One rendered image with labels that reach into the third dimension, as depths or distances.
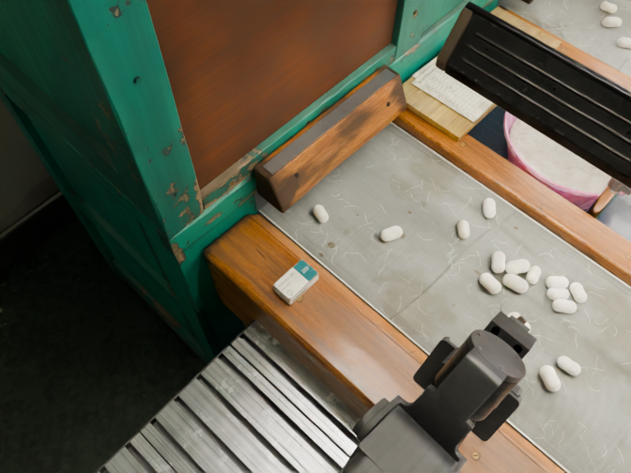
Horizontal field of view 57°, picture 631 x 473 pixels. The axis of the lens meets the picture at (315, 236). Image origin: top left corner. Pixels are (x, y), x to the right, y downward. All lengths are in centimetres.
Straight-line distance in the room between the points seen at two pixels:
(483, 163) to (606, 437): 45
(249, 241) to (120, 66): 39
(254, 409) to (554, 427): 42
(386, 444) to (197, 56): 45
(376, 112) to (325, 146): 12
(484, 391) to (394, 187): 54
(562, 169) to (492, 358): 62
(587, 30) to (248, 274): 87
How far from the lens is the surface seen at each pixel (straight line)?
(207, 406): 90
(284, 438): 88
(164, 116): 67
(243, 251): 89
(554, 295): 93
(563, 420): 88
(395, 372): 81
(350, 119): 92
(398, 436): 50
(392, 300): 88
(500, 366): 52
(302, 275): 84
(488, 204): 98
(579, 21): 138
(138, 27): 59
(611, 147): 68
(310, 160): 88
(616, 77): 125
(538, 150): 111
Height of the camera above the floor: 154
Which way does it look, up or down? 60 degrees down
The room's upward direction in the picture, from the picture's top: 1 degrees clockwise
